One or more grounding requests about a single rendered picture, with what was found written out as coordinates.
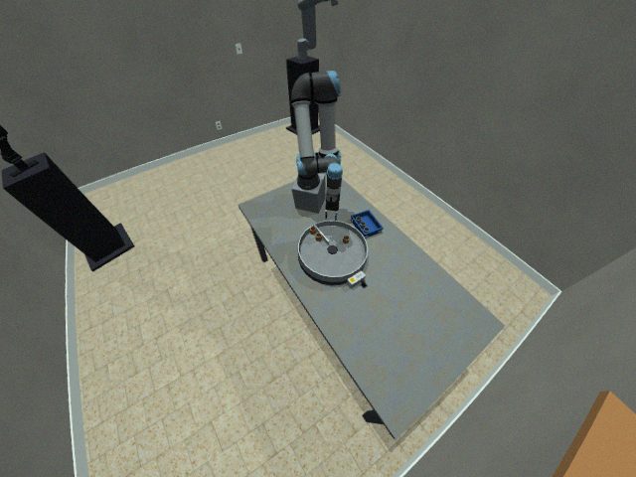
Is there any blue crate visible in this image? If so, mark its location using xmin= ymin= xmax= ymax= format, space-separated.
xmin=350 ymin=210 xmax=383 ymax=239

